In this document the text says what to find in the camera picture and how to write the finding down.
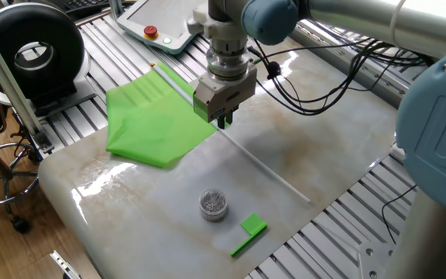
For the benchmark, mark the white teach pendant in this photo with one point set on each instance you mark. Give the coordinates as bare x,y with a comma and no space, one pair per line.
157,19

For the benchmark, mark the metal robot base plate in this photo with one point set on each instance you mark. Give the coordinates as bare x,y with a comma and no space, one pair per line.
374,259

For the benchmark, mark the aluminium frame post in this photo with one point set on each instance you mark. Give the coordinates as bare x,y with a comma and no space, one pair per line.
10,85

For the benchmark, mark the marble pattern table mat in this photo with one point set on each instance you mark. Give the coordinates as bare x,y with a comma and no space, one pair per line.
285,155

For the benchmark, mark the grey metal gripper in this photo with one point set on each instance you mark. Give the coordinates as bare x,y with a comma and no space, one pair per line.
227,97

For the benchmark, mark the black keyboard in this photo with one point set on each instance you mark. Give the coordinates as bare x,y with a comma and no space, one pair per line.
83,4

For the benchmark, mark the green flag with white pole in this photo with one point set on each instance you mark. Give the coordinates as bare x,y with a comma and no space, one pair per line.
149,124

